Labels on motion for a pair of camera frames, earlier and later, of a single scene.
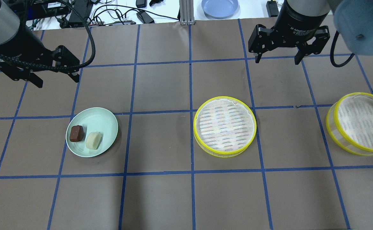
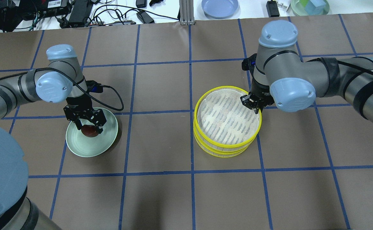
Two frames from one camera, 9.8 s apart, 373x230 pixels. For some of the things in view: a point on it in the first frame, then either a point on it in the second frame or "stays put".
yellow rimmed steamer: [360, 122] to [223, 126]
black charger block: [272, 8] stays put
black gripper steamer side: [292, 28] to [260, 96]
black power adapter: [144, 17] stays put
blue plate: [220, 9] stays put
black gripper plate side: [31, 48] to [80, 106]
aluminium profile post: [186, 9] stays put
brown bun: [77, 133] to [89, 130]
